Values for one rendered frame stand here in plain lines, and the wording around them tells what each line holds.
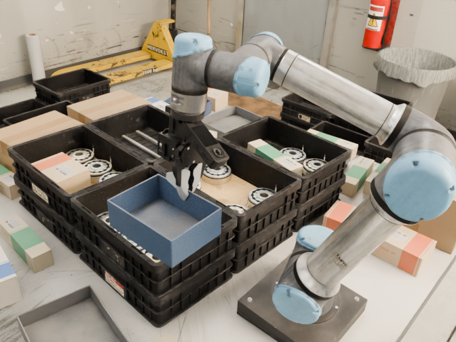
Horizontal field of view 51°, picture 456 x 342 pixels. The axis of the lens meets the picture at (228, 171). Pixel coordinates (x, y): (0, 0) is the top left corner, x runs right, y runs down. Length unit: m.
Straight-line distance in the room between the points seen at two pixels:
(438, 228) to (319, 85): 0.89
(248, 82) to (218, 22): 4.44
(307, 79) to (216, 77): 0.20
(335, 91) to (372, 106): 0.08
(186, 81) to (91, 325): 0.73
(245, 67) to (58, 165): 0.92
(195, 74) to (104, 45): 4.43
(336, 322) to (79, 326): 0.68
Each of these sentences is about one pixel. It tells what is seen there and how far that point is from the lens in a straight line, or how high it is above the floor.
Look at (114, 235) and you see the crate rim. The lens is 1.29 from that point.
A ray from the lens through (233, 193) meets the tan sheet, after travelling 1.62.
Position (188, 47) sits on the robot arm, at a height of 1.46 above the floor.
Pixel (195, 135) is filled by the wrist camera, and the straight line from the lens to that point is 0.98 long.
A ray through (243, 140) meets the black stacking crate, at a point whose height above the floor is 0.87.
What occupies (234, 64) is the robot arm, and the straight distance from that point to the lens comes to 0.92.
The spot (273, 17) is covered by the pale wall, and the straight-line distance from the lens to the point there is 4.84.
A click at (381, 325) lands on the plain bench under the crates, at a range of 1.46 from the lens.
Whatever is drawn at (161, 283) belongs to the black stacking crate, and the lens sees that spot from 1.25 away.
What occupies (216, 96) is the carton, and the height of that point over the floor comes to 0.77.
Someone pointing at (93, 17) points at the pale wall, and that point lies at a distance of 5.22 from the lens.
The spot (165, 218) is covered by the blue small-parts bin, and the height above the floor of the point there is 1.07.
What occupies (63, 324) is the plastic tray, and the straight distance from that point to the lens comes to 1.40.
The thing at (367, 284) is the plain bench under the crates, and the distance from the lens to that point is 1.56.
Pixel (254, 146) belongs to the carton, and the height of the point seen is 0.89.
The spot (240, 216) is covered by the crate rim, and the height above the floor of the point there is 0.93.
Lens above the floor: 1.73
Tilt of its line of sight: 31 degrees down
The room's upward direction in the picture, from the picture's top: 3 degrees clockwise
